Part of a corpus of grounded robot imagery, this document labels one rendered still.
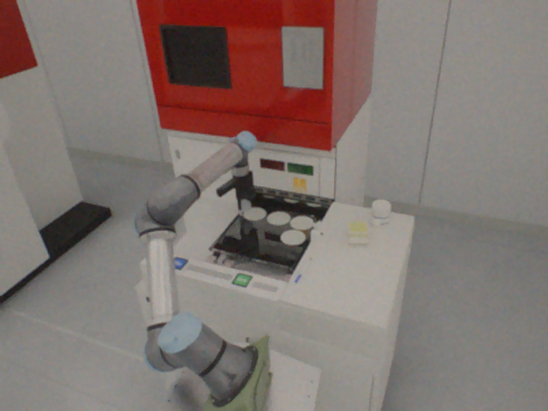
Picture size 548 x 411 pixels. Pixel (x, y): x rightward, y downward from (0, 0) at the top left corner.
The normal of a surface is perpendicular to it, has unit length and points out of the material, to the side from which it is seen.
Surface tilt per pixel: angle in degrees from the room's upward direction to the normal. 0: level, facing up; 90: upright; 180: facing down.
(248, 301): 90
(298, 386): 0
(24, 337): 0
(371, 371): 90
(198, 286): 90
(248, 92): 90
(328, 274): 0
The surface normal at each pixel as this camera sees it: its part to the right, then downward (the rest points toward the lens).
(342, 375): -0.38, 0.52
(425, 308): -0.04, -0.84
